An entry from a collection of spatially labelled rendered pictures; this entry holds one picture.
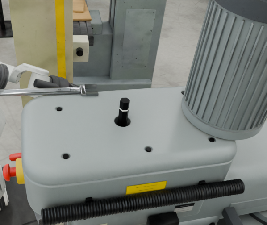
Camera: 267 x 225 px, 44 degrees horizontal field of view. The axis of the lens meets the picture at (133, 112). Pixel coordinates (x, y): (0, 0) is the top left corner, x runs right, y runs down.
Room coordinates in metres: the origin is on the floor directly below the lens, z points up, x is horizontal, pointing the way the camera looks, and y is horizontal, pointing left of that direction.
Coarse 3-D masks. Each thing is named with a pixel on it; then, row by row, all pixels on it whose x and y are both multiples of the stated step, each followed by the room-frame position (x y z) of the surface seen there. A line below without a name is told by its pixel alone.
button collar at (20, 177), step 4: (16, 160) 0.49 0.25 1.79; (20, 160) 0.48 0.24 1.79; (16, 164) 0.47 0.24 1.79; (20, 164) 0.47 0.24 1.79; (16, 168) 0.46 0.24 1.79; (20, 168) 0.46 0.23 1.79; (16, 172) 0.46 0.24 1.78; (20, 172) 0.46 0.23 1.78; (20, 176) 0.45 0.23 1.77; (20, 180) 0.45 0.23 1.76; (24, 180) 0.45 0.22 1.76
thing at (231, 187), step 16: (160, 192) 0.44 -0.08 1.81; (176, 192) 0.45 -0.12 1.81; (192, 192) 0.46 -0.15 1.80; (208, 192) 0.46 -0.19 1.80; (224, 192) 0.47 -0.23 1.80; (240, 192) 0.49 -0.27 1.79; (48, 208) 0.36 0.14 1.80; (64, 208) 0.37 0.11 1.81; (80, 208) 0.37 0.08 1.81; (96, 208) 0.38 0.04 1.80; (112, 208) 0.39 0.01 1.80; (128, 208) 0.40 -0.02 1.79; (144, 208) 0.41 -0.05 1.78; (48, 224) 0.34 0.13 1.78
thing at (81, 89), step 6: (90, 84) 0.67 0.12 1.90; (96, 84) 0.67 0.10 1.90; (0, 90) 0.59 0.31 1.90; (6, 90) 0.60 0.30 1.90; (12, 90) 0.60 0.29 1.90; (18, 90) 0.60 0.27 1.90; (24, 90) 0.61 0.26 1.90; (30, 90) 0.61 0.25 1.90; (36, 90) 0.61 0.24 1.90; (42, 90) 0.62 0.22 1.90; (48, 90) 0.62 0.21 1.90; (54, 90) 0.62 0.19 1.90; (60, 90) 0.62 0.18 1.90; (66, 90) 0.63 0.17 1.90; (72, 90) 0.63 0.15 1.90; (78, 90) 0.64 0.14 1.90; (84, 90) 0.64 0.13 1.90
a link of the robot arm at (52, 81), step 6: (30, 78) 1.08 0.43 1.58; (36, 78) 1.07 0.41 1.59; (42, 78) 1.08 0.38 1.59; (48, 78) 1.09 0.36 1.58; (54, 78) 1.11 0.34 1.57; (30, 84) 1.06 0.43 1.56; (36, 84) 1.02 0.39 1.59; (42, 84) 1.04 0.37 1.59; (48, 84) 1.05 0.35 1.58; (54, 84) 1.07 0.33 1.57; (30, 96) 1.03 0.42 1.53; (36, 96) 1.03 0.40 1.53
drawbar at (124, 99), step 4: (120, 100) 0.55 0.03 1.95; (124, 100) 0.56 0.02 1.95; (128, 100) 0.56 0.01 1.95; (120, 104) 0.55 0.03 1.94; (124, 104) 0.55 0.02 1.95; (128, 104) 0.55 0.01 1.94; (124, 108) 0.55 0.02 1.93; (120, 112) 0.55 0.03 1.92; (124, 112) 0.55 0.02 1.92; (120, 116) 0.55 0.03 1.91; (124, 116) 0.55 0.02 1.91; (120, 120) 0.55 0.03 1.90; (124, 120) 0.55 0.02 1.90; (120, 124) 0.55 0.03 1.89; (124, 124) 0.55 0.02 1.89
